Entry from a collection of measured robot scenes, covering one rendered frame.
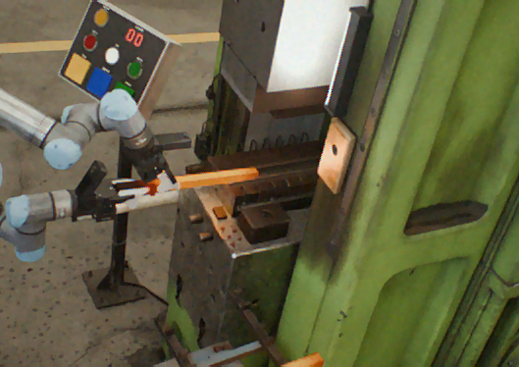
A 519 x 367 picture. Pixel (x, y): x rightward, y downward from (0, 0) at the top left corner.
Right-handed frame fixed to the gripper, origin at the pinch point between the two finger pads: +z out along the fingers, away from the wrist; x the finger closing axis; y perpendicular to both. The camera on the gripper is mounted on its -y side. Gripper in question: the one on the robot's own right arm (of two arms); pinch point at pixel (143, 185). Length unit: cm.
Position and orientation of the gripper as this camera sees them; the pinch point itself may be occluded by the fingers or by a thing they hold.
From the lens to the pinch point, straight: 215.6
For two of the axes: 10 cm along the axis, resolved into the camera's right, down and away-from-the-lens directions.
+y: -1.7, 7.8, 5.9
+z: 8.8, -1.4, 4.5
